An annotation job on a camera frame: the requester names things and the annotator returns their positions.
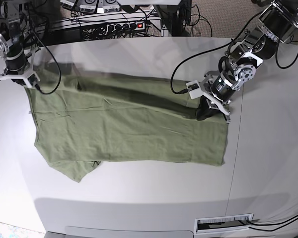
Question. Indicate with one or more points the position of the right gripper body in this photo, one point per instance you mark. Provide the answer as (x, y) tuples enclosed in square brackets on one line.
[(15, 62)]

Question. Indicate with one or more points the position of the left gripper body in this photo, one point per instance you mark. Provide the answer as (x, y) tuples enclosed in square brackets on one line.
[(221, 87)]

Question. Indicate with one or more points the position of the green T-shirt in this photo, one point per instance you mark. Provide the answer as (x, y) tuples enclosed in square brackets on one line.
[(91, 120)]

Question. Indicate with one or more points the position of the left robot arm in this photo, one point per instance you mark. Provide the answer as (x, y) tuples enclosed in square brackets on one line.
[(245, 55)]

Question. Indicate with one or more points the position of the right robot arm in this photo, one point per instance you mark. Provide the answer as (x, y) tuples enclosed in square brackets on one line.
[(12, 14)]

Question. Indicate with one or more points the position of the black power strip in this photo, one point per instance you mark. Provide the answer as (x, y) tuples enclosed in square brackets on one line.
[(114, 31)]

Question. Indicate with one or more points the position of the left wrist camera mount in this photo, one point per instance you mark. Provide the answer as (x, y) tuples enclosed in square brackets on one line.
[(198, 89)]

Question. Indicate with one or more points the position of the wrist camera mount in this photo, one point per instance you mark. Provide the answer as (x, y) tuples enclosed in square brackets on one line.
[(198, 89), (28, 79)]

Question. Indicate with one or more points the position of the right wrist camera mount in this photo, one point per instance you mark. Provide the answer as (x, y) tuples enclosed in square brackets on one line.
[(28, 79)]

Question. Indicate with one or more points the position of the table cable grommet slot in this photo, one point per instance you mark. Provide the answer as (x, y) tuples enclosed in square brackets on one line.
[(224, 224)]

